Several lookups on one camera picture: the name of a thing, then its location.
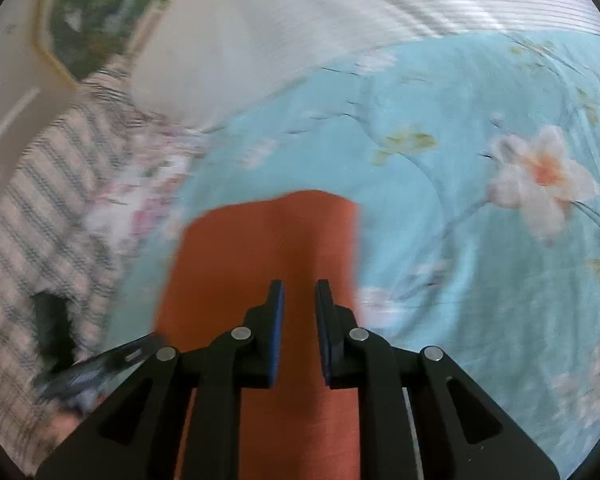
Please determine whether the plaid checked blanket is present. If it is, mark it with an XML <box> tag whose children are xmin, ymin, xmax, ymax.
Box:
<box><xmin>0</xmin><ymin>67</ymin><xmax>192</xmax><ymax>476</ymax></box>

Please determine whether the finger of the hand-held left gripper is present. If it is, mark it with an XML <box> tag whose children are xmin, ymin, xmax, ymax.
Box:
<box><xmin>32</xmin><ymin>334</ymin><xmax>164</xmax><ymax>402</ymax></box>

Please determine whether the orange knit sweater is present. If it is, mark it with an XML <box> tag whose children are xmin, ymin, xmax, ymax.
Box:
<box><xmin>152</xmin><ymin>189</ymin><xmax>367</xmax><ymax>480</ymax></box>

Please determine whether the light blue floral bedsheet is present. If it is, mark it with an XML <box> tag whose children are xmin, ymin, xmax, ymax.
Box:
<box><xmin>105</xmin><ymin>30</ymin><xmax>600</xmax><ymax>477</ymax></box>

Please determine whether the pink floral cloth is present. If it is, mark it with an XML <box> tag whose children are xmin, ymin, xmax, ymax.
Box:
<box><xmin>80</xmin><ymin>124</ymin><xmax>217</xmax><ymax>242</ymax></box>

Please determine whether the white striped pillow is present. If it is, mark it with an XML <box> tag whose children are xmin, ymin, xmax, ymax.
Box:
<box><xmin>130</xmin><ymin>0</ymin><xmax>600</xmax><ymax>132</ymax></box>

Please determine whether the gold framed painting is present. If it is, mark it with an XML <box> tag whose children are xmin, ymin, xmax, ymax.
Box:
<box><xmin>32</xmin><ymin>0</ymin><xmax>207</xmax><ymax>84</ymax></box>

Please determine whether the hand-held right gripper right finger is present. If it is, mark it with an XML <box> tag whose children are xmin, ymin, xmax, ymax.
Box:
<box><xmin>314</xmin><ymin>279</ymin><xmax>561</xmax><ymax>480</ymax></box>

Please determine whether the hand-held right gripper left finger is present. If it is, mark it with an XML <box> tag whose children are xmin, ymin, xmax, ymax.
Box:
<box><xmin>35</xmin><ymin>280</ymin><xmax>286</xmax><ymax>480</ymax></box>

